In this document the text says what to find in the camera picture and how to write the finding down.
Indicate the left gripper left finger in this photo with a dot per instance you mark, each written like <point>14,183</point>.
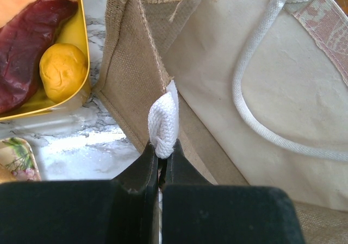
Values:
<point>119,210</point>

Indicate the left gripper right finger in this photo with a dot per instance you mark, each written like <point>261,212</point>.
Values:
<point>196,211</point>

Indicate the burlap tote bag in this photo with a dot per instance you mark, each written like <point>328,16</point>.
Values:
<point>256,91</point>

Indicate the small yellow potato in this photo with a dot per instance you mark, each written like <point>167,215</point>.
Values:
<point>63,68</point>

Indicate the yellow plastic bin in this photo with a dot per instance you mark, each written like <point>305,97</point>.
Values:
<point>72,32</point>

